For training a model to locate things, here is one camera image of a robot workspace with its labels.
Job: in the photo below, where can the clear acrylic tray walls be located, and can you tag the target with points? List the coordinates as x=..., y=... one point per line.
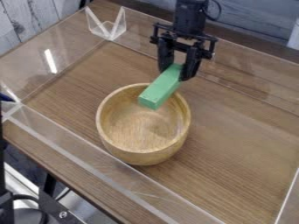
x=236, y=173

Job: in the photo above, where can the brown wooden bowl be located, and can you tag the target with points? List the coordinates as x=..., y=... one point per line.
x=142, y=136

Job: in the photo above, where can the black table leg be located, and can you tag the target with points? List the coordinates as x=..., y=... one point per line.
x=50, y=185

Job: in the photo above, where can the green rectangular block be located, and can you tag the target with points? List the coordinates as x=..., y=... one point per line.
x=161, y=89

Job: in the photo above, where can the blue object at left edge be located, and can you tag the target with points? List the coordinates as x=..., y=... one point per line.
x=6, y=98

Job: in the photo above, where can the grey metal bracket with screw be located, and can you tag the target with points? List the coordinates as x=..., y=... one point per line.
x=61, y=215

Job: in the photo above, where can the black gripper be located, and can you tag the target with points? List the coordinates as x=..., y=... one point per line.
x=185, y=36

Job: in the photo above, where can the black vertical post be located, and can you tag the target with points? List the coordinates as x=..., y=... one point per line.
x=7, y=214

